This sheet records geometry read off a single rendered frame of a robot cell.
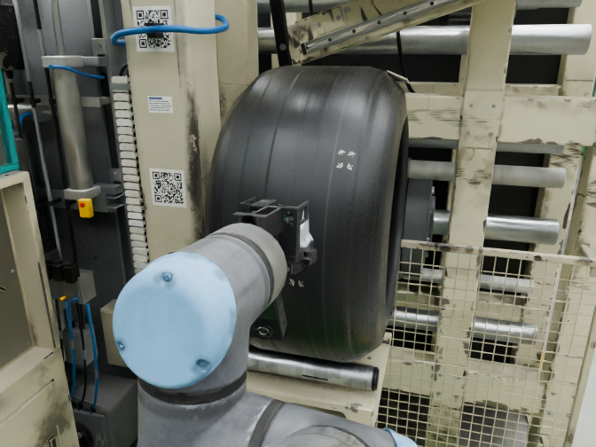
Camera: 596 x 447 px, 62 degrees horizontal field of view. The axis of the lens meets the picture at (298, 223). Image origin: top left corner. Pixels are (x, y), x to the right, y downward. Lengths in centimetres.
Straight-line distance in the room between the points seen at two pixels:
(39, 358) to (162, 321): 78
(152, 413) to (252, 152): 44
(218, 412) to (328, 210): 37
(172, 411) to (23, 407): 73
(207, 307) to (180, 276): 3
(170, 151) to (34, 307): 42
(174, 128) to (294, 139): 30
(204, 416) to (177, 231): 65
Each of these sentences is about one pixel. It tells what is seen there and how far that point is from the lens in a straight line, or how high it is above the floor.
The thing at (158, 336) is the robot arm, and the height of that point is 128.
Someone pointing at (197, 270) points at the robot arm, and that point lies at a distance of 37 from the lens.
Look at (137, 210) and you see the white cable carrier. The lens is 107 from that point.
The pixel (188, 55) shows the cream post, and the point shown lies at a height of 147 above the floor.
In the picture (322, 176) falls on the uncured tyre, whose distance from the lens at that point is 71.
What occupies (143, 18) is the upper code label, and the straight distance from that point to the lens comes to 98.
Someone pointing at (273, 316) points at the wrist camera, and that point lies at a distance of 58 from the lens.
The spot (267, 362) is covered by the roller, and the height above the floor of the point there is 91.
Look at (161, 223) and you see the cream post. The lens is 104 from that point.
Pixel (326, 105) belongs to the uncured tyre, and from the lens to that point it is 78.
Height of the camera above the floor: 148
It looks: 20 degrees down
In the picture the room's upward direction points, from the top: straight up
